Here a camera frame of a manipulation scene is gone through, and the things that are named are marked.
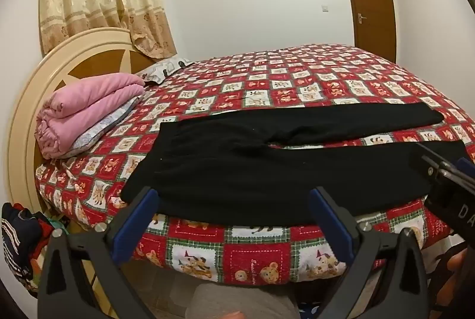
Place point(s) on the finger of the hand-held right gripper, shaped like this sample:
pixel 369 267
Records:
pixel 426 159

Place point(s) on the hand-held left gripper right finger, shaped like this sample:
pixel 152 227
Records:
pixel 332 222

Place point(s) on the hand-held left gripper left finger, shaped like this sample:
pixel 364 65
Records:
pixel 135 222

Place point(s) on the black pants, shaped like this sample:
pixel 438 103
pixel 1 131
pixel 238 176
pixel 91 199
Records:
pixel 241 174

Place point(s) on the pale patterned folded quilt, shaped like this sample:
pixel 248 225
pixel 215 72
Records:
pixel 98 133

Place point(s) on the pile of coloured clothes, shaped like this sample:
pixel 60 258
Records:
pixel 18 241

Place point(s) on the pink folded quilt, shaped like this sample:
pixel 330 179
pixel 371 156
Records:
pixel 81 107

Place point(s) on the cream wooden headboard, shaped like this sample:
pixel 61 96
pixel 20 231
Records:
pixel 22 126

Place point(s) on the white patterned pillow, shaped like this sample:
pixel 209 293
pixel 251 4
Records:
pixel 163 68

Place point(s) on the red printed bed blanket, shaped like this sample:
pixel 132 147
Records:
pixel 259 81

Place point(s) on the brown wooden door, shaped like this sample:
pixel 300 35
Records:
pixel 371 0

